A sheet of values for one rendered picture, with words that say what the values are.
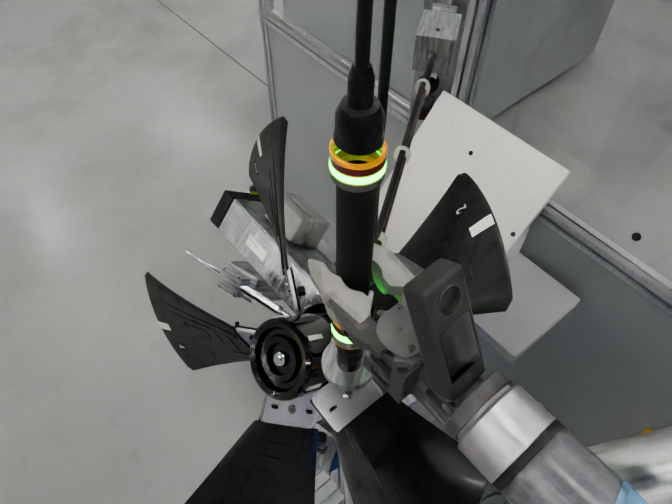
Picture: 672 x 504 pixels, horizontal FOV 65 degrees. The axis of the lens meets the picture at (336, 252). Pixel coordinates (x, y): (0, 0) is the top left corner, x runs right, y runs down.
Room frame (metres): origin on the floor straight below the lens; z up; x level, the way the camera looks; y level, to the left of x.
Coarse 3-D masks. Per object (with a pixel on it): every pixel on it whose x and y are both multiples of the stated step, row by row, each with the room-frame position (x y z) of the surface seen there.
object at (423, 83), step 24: (360, 0) 0.30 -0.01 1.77; (384, 0) 0.38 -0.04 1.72; (360, 24) 0.30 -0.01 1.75; (384, 24) 0.38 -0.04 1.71; (360, 48) 0.30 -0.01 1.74; (384, 48) 0.38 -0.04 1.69; (384, 72) 0.38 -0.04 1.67; (384, 96) 0.38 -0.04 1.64; (384, 216) 0.46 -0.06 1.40; (384, 240) 0.43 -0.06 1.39
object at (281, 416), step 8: (272, 400) 0.32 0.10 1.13; (296, 400) 0.32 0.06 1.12; (304, 400) 0.32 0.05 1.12; (264, 408) 0.31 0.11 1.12; (272, 408) 0.31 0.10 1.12; (280, 408) 0.31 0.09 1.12; (296, 408) 0.31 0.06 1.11; (304, 408) 0.31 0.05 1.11; (312, 408) 0.32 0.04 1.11; (264, 416) 0.30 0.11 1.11; (272, 416) 0.30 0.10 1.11; (280, 416) 0.30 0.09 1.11; (288, 416) 0.30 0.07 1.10; (296, 416) 0.30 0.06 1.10; (304, 416) 0.31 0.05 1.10; (312, 416) 0.31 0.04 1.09; (280, 424) 0.29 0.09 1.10; (288, 424) 0.29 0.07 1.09; (296, 424) 0.30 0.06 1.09; (304, 424) 0.30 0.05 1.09; (312, 424) 0.30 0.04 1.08
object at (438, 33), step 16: (432, 16) 0.92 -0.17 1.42; (448, 16) 0.92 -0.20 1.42; (416, 32) 0.87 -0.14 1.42; (432, 32) 0.87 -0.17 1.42; (448, 32) 0.87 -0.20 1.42; (416, 48) 0.86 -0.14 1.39; (432, 48) 0.86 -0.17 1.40; (448, 48) 0.85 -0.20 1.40; (416, 64) 0.86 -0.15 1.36; (448, 64) 0.85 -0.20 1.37
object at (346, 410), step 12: (372, 384) 0.32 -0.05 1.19; (324, 396) 0.30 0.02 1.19; (336, 396) 0.30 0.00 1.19; (360, 396) 0.30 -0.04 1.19; (372, 396) 0.30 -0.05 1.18; (324, 408) 0.28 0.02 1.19; (336, 408) 0.28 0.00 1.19; (348, 408) 0.28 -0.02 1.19; (360, 408) 0.28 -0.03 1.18; (336, 420) 0.27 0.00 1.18; (348, 420) 0.27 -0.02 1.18
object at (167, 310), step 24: (168, 288) 0.51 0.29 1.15; (168, 312) 0.50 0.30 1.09; (192, 312) 0.47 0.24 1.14; (168, 336) 0.49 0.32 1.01; (192, 336) 0.46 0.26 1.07; (216, 336) 0.44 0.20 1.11; (240, 336) 0.42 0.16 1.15; (192, 360) 0.46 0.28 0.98; (216, 360) 0.44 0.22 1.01; (240, 360) 0.43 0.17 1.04
